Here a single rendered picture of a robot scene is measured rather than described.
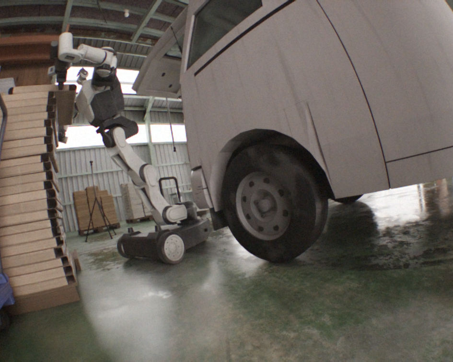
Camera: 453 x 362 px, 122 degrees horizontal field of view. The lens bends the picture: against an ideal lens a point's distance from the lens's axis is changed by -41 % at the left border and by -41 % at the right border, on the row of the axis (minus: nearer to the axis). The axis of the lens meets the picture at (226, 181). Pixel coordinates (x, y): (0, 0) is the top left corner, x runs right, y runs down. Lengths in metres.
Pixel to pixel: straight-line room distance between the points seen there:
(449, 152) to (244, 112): 0.79
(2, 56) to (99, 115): 1.87
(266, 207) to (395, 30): 0.85
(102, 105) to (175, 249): 1.02
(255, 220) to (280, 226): 0.14
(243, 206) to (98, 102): 1.09
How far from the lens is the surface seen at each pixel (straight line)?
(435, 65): 0.75
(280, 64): 0.87
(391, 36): 0.78
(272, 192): 0.91
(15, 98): 1.30
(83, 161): 10.46
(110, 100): 1.51
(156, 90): 2.66
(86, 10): 3.23
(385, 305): 0.62
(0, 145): 1.04
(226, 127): 1.01
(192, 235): 1.51
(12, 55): 2.94
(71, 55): 1.00
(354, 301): 0.64
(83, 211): 5.68
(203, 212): 2.55
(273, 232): 0.96
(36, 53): 2.89
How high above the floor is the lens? 0.37
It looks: 3 degrees up
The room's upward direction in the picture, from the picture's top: 12 degrees counter-clockwise
